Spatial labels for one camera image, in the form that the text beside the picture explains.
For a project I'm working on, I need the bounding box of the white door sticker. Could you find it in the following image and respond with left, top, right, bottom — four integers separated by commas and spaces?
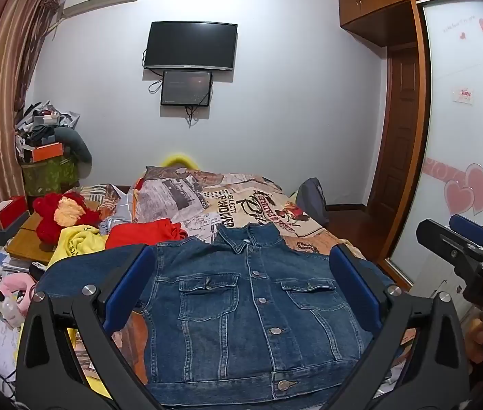
454, 87, 478, 105

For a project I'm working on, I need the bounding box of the shiny grey cloth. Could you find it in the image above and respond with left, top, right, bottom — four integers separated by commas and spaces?
100, 186, 140, 227

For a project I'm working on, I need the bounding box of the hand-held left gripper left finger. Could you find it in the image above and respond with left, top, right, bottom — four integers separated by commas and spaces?
14, 244, 161, 410

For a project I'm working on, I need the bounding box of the small black wall monitor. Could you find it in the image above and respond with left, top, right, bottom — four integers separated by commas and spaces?
160, 70, 213, 107

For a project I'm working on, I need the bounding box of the wooden overhead cabinet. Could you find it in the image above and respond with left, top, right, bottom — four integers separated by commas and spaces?
337, 0, 481, 47

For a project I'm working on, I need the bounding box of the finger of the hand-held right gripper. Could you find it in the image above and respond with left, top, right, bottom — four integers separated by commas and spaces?
449, 214, 483, 262
415, 219, 483, 275

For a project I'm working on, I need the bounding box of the black wall television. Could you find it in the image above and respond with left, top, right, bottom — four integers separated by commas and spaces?
144, 21, 239, 72

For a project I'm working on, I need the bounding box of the red box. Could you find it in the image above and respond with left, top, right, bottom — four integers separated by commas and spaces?
0, 195, 29, 231

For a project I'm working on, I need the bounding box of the brown wooden door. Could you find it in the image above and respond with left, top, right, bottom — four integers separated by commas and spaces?
367, 47, 421, 223

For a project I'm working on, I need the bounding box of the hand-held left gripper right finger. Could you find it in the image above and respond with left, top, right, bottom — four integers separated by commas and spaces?
327, 243, 472, 410

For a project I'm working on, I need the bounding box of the orange box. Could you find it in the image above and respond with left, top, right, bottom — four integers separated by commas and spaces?
26, 142, 65, 163

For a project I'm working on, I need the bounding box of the blue denim jacket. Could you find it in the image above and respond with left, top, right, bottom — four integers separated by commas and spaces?
37, 222, 400, 408

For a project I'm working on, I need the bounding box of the printed bed blanket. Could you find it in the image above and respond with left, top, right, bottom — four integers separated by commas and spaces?
66, 164, 417, 399

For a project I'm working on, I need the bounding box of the green patterned box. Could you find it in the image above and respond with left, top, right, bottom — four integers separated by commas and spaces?
22, 156, 80, 197

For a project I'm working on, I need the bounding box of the pile of bags and papers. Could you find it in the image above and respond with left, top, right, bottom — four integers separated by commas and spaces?
14, 101, 81, 146

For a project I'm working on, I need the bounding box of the dark grey pillow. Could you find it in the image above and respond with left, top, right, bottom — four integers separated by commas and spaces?
54, 127, 93, 165

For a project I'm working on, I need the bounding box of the yellow round object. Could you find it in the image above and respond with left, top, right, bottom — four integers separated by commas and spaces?
164, 152, 199, 167

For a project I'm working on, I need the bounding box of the grey-blue backpack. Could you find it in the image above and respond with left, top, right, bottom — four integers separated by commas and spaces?
295, 177, 329, 223

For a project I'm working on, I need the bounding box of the pink plastic object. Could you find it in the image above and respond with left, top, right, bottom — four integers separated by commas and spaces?
0, 274, 37, 312

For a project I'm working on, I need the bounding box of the yellow garment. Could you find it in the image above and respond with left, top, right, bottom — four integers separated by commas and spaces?
47, 224, 108, 270

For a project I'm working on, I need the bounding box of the red garment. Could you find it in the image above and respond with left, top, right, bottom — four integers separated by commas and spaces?
105, 219, 188, 250

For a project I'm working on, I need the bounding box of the person's right hand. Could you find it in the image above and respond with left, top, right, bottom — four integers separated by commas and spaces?
465, 315, 483, 366

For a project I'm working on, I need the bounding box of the red plush toy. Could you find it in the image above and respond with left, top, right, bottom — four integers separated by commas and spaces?
32, 192, 101, 244

